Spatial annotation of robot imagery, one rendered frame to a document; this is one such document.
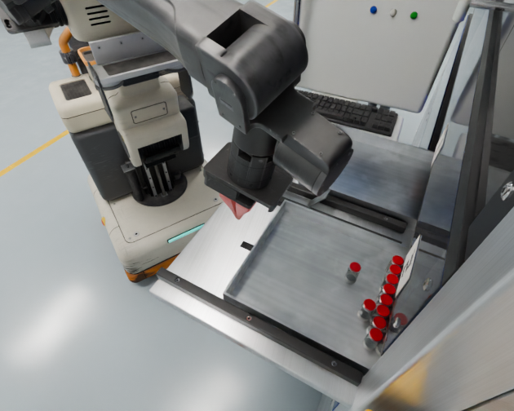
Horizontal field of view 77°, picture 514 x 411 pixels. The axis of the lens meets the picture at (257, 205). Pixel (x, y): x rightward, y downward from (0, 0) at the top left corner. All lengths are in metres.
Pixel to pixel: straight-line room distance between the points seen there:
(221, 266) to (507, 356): 0.50
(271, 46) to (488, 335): 0.26
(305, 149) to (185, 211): 1.32
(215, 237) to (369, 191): 0.39
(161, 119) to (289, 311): 0.84
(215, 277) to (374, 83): 0.92
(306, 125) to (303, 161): 0.03
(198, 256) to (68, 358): 1.11
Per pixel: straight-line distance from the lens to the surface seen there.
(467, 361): 0.32
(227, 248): 0.69
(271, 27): 0.29
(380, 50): 1.26
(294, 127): 0.30
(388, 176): 0.90
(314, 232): 0.72
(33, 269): 2.03
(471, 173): 0.42
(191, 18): 0.31
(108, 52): 1.07
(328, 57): 1.30
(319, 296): 0.64
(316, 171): 0.31
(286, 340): 0.58
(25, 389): 1.74
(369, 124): 1.19
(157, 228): 1.55
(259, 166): 0.37
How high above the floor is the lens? 1.45
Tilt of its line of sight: 48 degrees down
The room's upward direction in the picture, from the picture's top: straight up
